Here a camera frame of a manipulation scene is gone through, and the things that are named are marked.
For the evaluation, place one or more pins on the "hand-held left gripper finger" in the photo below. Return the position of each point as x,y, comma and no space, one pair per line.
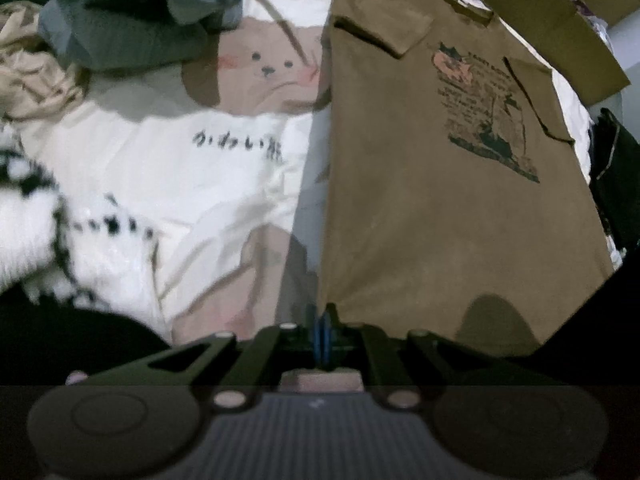
326,340
316,340

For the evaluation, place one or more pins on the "brown printed t-shirt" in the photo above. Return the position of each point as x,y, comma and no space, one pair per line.
425,210

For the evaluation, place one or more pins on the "white bear-print duvet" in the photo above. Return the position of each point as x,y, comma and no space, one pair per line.
200,185

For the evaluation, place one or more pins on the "dark cloth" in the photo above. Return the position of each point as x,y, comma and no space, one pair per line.
60,330

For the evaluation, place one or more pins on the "white black-spotted fluffy cloth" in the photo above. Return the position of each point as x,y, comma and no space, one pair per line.
30,230

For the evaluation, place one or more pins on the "black folded cloth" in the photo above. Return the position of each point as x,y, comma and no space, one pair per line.
620,160

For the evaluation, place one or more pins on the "blue-grey sweatshirt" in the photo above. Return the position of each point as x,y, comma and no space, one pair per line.
125,25

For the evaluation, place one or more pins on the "beige cloth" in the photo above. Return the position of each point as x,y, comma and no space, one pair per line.
35,75

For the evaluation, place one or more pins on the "brown cardboard sheet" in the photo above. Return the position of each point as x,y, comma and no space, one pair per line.
550,20

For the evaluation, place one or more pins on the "white purple printed bag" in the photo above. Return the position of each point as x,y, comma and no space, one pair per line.
600,25

